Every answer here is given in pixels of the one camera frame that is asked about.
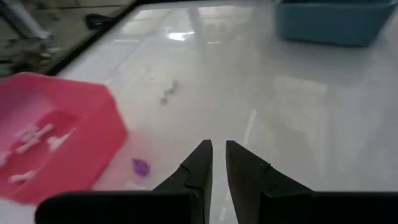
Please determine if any purple translucent plastic decoration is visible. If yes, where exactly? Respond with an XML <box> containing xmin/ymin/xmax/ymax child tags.
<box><xmin>132</xmin><ymin>157</ymin><xmax>152</xmax><ymax>177</ymax></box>

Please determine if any black frame clamp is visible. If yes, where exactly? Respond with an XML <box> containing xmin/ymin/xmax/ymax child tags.
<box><xmin>84</xmin><ymin>12</ymin><xmax>114</xmax><ymax>30</ymax></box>

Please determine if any pink plastic bin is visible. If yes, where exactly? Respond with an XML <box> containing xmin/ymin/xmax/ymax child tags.
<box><xmin>0</xmin><ymin>72</ymin><xmax>128</xmax><ymax>205</ymax></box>

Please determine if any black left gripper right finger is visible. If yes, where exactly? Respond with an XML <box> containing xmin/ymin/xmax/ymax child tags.
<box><xmin>226</xmin><ymin>140</ymin><xmax>313</xmax><ymax>194</ymax></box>

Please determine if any teal plastic bin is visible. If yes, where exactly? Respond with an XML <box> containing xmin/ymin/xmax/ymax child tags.
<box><xmin>275</xmin><ymin>0</ymin><xmax>398</xmax><ymax>47</ymax></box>

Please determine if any grey metal bar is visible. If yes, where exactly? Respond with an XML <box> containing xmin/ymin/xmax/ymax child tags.
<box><xmin>0</xmin><ymin>0</ymin><xmax>52</xmax><ymax>40</ymax></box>

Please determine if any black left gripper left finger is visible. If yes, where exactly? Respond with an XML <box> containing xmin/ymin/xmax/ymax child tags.
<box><xmin>154</xmin><ymin>139</ymin><xmax>214</xmax><ymax>194</ymax></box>

